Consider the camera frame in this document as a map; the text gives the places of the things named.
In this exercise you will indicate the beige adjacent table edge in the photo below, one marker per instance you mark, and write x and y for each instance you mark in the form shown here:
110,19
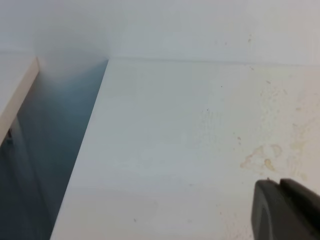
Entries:
17,74

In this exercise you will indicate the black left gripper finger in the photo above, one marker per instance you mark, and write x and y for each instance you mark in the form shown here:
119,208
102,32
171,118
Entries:
284,211

